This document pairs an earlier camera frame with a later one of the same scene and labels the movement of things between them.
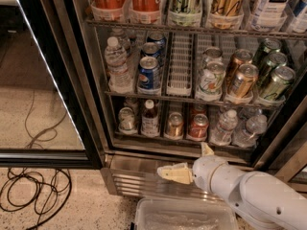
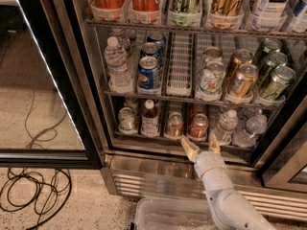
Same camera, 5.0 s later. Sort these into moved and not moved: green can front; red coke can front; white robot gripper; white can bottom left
Moved: white robot gripper
Not moved: red coke can front; white can bottom left; green can front
